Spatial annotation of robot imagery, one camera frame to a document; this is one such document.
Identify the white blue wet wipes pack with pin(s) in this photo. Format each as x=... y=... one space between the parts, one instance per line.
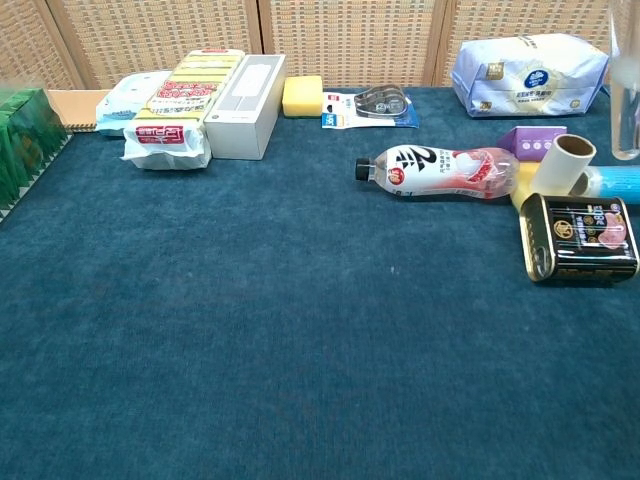
x=120 y=105

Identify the clear tube with white cap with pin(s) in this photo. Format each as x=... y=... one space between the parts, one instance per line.
x=625 y=125

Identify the brown spiral notebook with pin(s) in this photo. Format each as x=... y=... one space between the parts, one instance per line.
x=75 y=107

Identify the correction tape blister pack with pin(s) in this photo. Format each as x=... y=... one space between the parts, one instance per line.
x=370 y=107

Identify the wicker folding screen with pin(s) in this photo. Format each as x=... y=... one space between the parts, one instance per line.
x=350 y=40

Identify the small yellow sponge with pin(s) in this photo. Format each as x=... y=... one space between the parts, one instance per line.
x=522 y=189

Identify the teal table cloth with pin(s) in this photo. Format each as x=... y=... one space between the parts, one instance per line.
x=250 y=325

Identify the large yellow sponge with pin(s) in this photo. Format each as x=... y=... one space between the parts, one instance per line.
x=301 y=97

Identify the clear drink bottle pink label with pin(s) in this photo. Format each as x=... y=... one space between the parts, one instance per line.
x=440 y=172

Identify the purple cardboard box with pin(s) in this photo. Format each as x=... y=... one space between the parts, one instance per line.
x=525 y=142

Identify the white blue tissue pack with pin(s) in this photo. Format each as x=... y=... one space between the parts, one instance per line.
x=525 y=75

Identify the black gold luncheon meat can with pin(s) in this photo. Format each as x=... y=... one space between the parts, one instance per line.
x=580 y=240

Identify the long white grey box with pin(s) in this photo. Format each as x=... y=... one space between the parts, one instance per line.
x=240 y=120

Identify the green box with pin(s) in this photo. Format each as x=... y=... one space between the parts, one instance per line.
x=25 y=145

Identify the light blue cylinder tube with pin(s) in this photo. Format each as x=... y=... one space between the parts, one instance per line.
x=617 y=184

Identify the yellow sponge multipack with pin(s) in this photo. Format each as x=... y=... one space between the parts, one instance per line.
x=170 y=125

